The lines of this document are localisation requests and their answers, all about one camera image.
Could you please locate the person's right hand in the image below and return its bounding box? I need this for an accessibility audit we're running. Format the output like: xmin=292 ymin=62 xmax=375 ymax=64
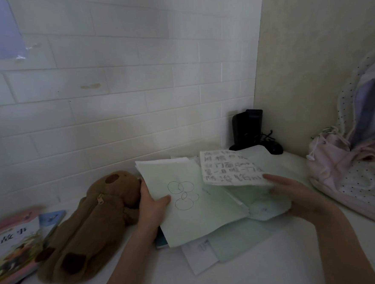
xmin=262 ymin=169 xmax=332 ymax=221

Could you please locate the person's left hand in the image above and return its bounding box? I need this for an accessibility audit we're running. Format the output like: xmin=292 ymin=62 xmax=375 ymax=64
xmin=134 ymin=177 xmax=173 ymax=229

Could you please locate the paper sheet with drawn circles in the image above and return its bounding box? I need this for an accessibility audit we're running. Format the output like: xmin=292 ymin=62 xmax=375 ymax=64
xmin=135 ymin=153 xmax=251 ymax=250

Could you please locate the handwritten paper sheet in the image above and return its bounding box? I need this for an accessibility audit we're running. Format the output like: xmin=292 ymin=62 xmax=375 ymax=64
xmin=199 ymin=146 xmax=276 ymax=191

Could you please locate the person's right forearm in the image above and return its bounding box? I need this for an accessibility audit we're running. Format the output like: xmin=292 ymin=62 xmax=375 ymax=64
xmin=311 ymin=202 xmax=375 ymax=284

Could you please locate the person's left forearm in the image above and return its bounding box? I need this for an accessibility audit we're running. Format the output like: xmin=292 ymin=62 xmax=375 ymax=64
xmin=89 ymin=220 xmax=164 ymax=284

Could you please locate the black desktop speaker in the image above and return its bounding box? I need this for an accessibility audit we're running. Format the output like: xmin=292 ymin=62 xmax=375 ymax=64
xmin=227 ymin=108 xmax=266 ymax=151

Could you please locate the small white paper sheet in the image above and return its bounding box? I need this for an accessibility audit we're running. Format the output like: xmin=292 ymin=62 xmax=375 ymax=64
xmin=181 ymin=236 xmax=220 ymax=277

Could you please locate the pale green paper sheet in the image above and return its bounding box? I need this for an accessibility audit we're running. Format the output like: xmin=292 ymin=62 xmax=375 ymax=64
xmin=208 ymin=217 xmax=290 ymax=264

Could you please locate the brown plush dog pencil case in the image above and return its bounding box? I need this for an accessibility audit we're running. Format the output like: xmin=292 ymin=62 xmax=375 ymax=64
xmin=29 ymin=169 xmax=150 ymax=284

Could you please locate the blue book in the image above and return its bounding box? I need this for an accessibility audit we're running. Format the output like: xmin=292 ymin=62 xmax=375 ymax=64
xmin=38 ymin=210 xmax=69 ymax=242

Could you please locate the polka dot hooded jacket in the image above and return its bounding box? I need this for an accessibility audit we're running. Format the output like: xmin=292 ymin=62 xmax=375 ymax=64
xmin=328 ymin=46 xmax=375 ymax=156

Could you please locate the pink illustrated storybook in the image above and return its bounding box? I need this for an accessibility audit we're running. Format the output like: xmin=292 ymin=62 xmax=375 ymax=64
xmin=0 ymin=206 xmax=49 ymax=284

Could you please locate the black cable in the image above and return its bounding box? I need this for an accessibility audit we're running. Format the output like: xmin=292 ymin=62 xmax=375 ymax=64
xmin=258 ymin=129 xmax=284 ymax=156

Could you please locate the pink drawstring backpack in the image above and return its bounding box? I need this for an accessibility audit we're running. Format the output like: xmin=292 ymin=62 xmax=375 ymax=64
xmin=303 ymin=124 xmax=375 ymax=237

